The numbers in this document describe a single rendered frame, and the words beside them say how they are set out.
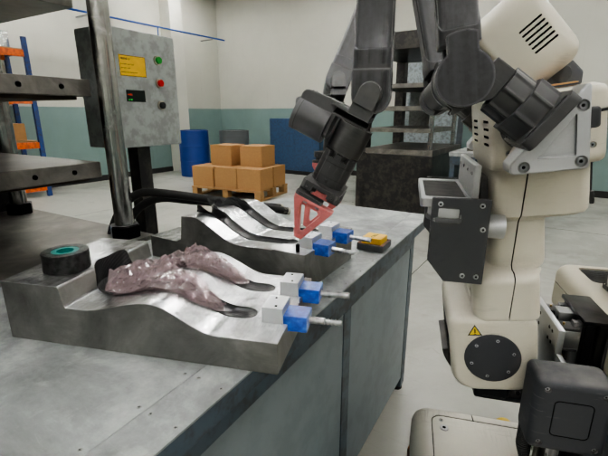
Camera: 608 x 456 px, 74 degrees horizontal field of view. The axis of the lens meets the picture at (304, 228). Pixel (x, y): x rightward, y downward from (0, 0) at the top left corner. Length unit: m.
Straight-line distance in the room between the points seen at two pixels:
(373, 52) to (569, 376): 0.63
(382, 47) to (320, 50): 7.98
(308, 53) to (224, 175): 3.72
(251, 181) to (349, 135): 5.11
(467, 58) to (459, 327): 0.51
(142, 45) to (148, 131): 0.30
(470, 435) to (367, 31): 1.15
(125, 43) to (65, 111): 6.47
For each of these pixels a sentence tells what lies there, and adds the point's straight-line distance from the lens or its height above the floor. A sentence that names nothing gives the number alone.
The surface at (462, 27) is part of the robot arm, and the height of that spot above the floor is 1.30.
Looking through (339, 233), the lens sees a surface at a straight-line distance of 1.01.
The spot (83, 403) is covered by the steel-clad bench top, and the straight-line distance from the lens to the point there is 0.69.
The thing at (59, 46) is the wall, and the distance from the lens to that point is 8.18.
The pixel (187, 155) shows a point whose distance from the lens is 8.21.
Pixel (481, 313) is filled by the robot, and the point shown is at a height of 0.82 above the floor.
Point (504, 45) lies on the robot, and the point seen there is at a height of 1.30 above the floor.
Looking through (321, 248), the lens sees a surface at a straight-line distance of 0.92.
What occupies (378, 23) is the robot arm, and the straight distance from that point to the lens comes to 0.65.
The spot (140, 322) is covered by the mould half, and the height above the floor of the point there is 0.86.
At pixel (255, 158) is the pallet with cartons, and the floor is 0.57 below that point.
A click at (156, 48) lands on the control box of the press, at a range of 1.73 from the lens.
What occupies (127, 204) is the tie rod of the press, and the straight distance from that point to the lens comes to 1.46.
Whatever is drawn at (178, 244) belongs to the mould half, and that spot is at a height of 0.85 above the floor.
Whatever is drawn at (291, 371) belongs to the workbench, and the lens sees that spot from 0.92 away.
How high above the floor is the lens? 1.19
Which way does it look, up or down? 16 degrees down
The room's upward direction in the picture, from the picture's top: straight up
